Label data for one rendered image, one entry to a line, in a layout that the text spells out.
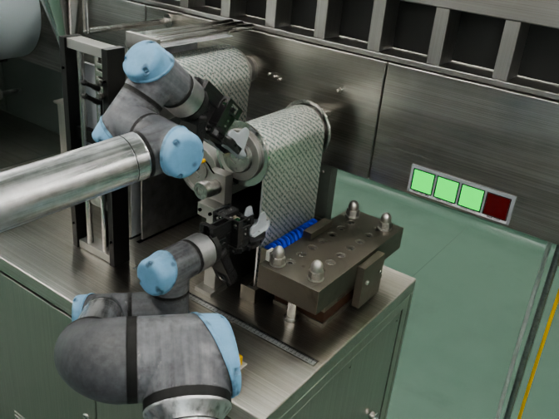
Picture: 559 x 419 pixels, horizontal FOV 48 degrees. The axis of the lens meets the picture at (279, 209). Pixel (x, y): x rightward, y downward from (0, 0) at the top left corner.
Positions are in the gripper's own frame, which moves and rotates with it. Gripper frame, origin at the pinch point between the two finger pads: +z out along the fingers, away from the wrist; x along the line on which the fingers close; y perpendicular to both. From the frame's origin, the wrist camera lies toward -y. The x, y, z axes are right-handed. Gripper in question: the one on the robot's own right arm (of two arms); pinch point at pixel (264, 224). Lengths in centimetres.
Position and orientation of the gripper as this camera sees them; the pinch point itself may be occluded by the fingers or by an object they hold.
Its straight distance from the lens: 144.2
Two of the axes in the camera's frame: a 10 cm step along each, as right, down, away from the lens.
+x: -8.0, -3.3, 5.0
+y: 0.9, -8.9, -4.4
